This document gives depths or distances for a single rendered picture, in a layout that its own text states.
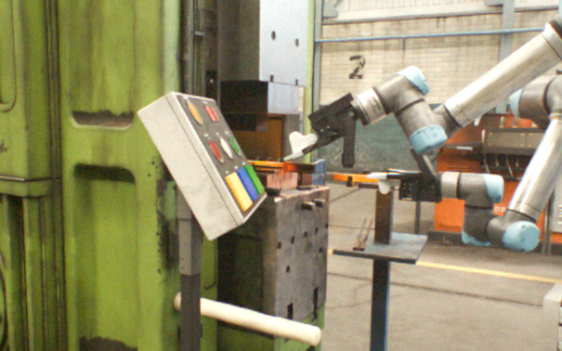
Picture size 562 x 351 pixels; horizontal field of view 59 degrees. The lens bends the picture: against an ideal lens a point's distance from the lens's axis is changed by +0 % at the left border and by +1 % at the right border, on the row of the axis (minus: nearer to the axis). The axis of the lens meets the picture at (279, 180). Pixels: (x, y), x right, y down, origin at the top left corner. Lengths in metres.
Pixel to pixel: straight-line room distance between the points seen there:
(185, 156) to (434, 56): 8.40
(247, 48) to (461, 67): 7.75
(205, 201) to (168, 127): 0.16
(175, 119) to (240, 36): 0.66
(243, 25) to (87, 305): 1.03
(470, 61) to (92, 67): 7.94
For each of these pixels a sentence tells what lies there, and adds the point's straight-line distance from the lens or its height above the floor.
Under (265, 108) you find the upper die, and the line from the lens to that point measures 1.55.
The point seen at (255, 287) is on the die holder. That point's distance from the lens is 1.65.
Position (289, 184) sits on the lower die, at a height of 0.94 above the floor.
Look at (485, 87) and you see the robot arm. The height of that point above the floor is 1.23.
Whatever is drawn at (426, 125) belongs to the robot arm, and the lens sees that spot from 1.14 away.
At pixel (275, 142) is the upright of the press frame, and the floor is 1.06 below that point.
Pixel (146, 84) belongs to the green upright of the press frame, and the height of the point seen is 1.24.
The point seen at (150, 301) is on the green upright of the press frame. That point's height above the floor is 0.63.
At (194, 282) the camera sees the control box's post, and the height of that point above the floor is 0.78.
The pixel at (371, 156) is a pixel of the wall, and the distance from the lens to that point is 9.34.
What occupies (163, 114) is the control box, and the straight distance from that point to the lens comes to 0.96.
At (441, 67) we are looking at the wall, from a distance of 9.17.
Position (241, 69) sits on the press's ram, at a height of 1.30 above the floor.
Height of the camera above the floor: 1.15
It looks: 7 degrees down
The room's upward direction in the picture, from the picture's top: 1 degrees clockwise
